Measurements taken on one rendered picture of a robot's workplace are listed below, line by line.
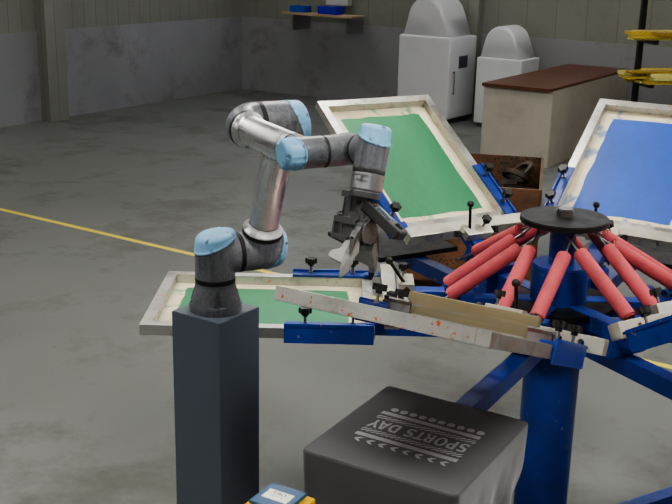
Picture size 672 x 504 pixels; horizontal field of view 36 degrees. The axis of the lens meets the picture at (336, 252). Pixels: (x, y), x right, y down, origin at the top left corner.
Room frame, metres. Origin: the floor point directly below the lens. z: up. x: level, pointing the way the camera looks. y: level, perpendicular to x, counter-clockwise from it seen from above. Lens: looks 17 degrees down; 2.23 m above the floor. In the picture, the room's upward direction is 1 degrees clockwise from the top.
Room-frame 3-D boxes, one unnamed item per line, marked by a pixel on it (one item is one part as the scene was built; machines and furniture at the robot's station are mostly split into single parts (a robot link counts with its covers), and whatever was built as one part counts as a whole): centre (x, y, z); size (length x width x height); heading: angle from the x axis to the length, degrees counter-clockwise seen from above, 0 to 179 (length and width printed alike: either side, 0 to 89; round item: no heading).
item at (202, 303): (2.81, 0.34, 1.25); 0.15 x 0.15 x 0.10
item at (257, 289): (3.50, 0.11, 1.05); 1.08 x 0.61 x 0.23; 90
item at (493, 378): (2.96, -0.49, 0.89); 1.24 x 0.06 x 0.06; 150
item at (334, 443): (2.54, -0.23, 0.95); 0.48 x 0.44 x 0.01; 150
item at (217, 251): (2.81, 0.34, 1.37); 0.13 x 0.12 x 0.14; 118
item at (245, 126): (2.52, 0.18, 1.76); 0.49 x 0.11 x 0.12; 28
